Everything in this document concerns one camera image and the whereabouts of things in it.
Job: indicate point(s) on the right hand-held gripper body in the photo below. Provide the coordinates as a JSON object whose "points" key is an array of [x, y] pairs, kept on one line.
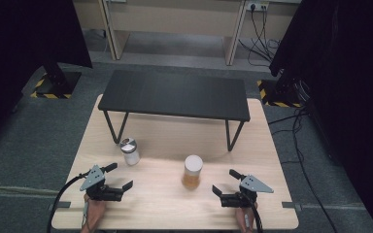
{"points": [[252, 186]]}

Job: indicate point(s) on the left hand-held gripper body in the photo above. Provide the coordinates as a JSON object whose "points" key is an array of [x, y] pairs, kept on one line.
{"points": [[94, 181]]}

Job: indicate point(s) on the white spice jar silver lid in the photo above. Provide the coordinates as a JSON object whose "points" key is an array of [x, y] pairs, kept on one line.
{"points": [[131, 156]]}

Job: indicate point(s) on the amber jar with white lid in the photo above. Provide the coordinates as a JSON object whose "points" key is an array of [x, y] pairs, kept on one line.
{"points": [[193, 165]]}

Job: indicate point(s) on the person's left hand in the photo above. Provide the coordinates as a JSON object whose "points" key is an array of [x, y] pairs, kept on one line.
{"points": [[94, 213]]}

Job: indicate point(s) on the person's right hand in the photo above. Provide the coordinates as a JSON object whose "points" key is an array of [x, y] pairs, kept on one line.
{"points": [[243, 220]]}

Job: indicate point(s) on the black stand base hazard tape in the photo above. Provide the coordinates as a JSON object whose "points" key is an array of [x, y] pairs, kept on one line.
{"points": [[58, 82], [280, 92]]}

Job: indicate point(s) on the large black curtain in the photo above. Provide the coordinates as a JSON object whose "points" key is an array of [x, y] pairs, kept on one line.
{"points": [[353, 81], [19, 48]]}

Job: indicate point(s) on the beige desk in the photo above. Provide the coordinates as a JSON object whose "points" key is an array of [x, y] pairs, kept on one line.
{"points": [[175, 16]]}

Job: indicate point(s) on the grey table edge bracket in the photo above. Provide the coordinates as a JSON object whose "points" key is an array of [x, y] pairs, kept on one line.
{"points": [[289, 205], [60, 205]]}

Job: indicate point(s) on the white wall power outlet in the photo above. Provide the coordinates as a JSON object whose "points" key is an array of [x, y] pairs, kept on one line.
{"points": [[257, 4]]}

